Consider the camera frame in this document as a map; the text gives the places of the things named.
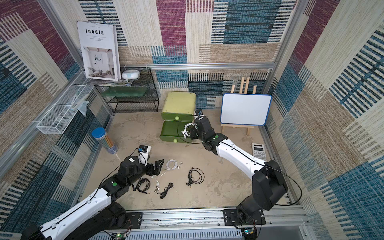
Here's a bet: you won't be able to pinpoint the blue framed whiteboard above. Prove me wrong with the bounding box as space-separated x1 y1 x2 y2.
220 94 272 126

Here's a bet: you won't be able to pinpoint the green drawer cabinet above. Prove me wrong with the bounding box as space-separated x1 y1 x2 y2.
162 92 197 115

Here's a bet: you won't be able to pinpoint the white earphones coil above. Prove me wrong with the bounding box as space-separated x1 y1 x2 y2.
162 159 183 176

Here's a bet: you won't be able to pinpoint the green tray on shelf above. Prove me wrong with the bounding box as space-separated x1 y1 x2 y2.
101 87 148 97

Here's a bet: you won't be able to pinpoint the white oval box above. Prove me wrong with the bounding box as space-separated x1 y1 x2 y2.
122 70 141 81

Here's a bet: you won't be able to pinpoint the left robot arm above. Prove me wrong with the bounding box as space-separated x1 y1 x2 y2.
21 156 164 240

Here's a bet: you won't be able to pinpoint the Inedia magazine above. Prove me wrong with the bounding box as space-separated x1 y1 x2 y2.
77 21 121 82

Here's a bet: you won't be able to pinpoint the white wire basket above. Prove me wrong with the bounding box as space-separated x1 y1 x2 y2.
37 73 93 135

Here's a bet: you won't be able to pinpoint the green drawer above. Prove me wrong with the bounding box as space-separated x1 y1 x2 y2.
160 121 192 143
161 112 194 122

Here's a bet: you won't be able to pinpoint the black earphones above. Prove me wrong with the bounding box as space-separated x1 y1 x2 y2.
132 178 151 194
154 183 174 200
186 167 205 187

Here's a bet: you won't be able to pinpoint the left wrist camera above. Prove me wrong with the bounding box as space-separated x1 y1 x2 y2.
138 145 151 166

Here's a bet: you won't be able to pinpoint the pencil cup blue lid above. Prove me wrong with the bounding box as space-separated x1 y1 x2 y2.
92 127 119 154

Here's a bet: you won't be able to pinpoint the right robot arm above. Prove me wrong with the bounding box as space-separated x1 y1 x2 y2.
190 116 288 223

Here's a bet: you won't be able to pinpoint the white calculator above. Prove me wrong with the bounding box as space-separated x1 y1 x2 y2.
252 143 267 161

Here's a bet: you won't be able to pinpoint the black wire mesh shelf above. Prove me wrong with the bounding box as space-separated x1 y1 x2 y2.
95 68 160 114

